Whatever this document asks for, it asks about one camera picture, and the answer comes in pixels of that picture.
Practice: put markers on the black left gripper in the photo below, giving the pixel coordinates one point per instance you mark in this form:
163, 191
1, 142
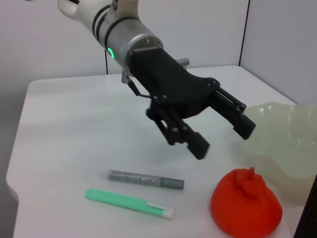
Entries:
161, 74

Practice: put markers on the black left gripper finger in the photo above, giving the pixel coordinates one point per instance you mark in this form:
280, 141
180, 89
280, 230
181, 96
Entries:
237, 116

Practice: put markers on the red-orange toy orange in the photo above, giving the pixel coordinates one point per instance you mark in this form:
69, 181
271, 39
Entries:
242, 210

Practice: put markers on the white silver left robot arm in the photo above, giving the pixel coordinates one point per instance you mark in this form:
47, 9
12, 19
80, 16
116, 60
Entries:
119, 32

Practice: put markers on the translucent wavy fruit plate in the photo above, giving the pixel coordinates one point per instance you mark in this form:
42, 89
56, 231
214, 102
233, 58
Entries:
284, 138

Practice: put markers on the silver glitter pen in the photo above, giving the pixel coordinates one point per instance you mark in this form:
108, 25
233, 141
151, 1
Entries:
138, 179

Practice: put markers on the mint green pen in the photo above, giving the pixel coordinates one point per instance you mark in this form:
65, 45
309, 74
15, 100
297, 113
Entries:
123, 200

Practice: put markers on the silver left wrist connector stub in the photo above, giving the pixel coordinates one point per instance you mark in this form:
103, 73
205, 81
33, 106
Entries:
184, 61

